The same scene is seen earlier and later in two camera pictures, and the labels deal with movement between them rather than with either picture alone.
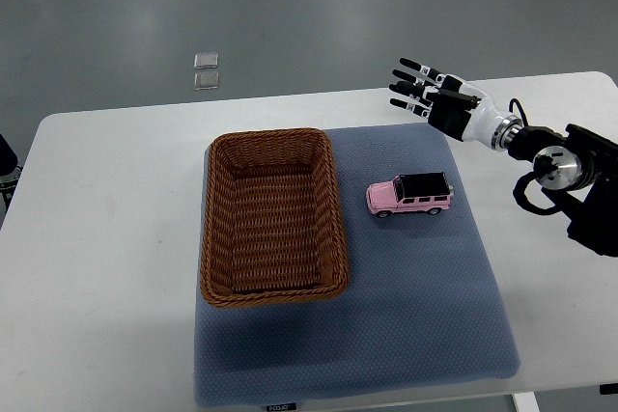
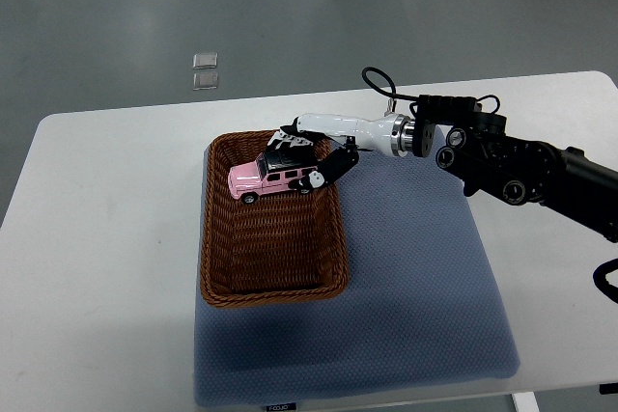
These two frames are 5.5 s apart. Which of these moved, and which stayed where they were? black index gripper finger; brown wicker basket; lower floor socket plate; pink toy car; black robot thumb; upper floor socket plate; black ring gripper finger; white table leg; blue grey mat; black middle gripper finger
Moved: black middle gripper finger; pink toy car; black index gripper finger; black robot thumb; black ring gripper finger
Stayed: brown wicker basket; white table leg; lower floor socket plate; blue grey mat; upper floor socket plate
